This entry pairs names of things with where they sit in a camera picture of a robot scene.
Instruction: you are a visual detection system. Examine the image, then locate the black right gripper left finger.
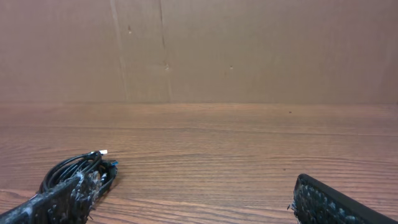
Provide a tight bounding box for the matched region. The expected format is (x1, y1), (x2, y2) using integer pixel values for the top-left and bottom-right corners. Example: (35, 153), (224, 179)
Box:
(1, 172), (101, 224)

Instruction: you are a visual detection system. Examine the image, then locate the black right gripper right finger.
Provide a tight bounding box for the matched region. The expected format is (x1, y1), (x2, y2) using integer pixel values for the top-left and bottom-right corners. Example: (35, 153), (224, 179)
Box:
(287, 174), (397, 224)

